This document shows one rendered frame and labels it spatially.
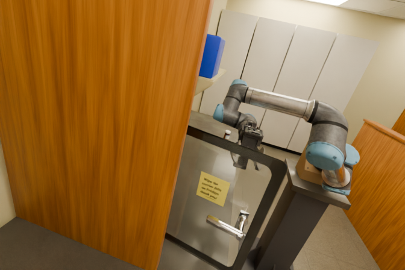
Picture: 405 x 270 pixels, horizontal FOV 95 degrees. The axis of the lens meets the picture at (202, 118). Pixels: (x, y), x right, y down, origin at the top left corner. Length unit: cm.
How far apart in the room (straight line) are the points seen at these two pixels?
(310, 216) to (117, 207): 122
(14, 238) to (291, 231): 143
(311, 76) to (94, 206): 352
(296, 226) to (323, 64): 280
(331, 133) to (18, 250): 103
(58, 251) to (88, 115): 45
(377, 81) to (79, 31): 454
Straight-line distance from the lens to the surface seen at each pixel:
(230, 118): 79
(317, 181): 141
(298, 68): 364
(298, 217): 152
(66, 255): 77
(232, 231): 50
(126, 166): 48
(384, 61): 462
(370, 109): 473
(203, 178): 50
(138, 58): 38
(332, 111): 84
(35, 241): 82
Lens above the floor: 158
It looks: 21 degrees down
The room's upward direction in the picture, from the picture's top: 13 degrees clockwise
